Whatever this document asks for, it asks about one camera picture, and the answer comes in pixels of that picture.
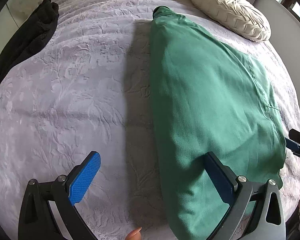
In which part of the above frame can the person's left hand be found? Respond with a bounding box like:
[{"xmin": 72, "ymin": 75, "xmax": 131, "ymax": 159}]
[{"xmin": 126, "ymin": 227, "xmax": 142, "ymax": 240}]

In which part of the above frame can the cream pleated round pillow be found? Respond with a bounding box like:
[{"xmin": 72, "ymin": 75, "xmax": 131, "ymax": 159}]
[{"xmin": 190, "ymin": 0, "xmax": 271, "ymax": 42}]

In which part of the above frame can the black garment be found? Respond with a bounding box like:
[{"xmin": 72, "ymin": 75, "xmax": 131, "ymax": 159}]
[{"xmin": 0, "ymin": 0, "xmax": 60, "ymax": 100}]

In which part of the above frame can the lavender embossed bed blanket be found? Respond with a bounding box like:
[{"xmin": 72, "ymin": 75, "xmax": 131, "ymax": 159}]
[{"xmin": 0, "ymin": 0, "xmax": 300, "ymax": 240}]

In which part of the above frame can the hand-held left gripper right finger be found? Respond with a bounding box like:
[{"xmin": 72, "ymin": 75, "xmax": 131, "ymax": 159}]
[{"xmin": 204, "ymin": 151, "xmax": 287, "ymax": 240}]

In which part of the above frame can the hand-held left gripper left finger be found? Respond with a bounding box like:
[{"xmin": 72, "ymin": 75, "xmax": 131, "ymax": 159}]
[{"xmin": 18, "ymin": 151, "xmax": 102, "ymax": 240}]

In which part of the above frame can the green jacket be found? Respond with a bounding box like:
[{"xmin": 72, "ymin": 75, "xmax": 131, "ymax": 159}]
[{"xmin": 149, "ymin": 6, "xmax": 287, "ymax": 240}]

